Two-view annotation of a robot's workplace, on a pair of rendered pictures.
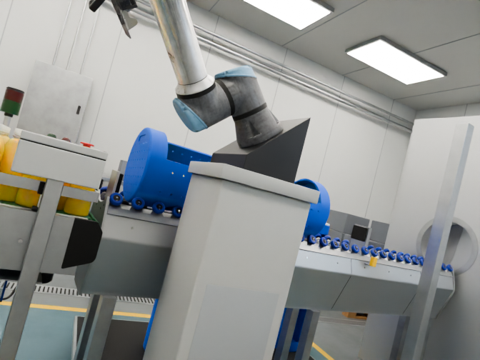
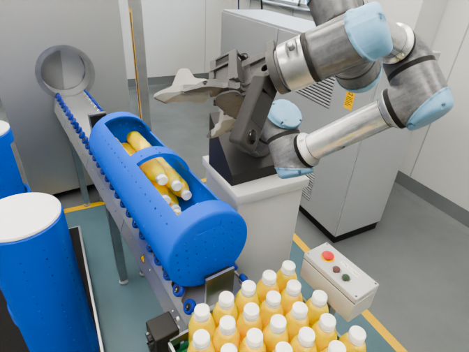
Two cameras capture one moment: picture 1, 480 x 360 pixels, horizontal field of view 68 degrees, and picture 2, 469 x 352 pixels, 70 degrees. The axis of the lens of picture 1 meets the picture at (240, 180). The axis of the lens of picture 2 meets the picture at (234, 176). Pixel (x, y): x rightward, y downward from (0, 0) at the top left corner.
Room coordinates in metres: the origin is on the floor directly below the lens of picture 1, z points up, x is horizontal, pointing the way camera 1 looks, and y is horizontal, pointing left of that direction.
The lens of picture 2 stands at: (1.31, 1.14, 1.83)
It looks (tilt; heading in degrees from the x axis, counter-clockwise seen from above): 32 degrees down; 265
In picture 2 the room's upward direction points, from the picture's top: 4 degrees clockwise
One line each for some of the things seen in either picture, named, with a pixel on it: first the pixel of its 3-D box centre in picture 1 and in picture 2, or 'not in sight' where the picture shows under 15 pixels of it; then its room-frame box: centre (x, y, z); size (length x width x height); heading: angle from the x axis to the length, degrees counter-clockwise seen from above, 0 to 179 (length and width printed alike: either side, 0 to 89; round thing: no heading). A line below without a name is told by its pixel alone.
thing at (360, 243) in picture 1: (358, 239); (99, 126); (1.95, -0.72, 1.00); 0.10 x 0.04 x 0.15; 30
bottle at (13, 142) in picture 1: (12, 167); (319, 345); (1.01, 0.63, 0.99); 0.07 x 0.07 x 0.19
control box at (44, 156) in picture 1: (61, 159); (336, 279); (0.92, 0.46, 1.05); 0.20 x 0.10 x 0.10; 120
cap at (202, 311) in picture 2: not in sight; (202, 311); (1.33, 0.60, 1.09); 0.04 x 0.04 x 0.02
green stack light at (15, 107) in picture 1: (11, 107); not in sight; (1.39, 0.95, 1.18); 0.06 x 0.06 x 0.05
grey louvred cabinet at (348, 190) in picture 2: not in sight; (290, 108); (0.55, -1.87, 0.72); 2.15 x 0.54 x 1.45; 114
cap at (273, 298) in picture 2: not in sight; (273, 298); (1.14, 0.56, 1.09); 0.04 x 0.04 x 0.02
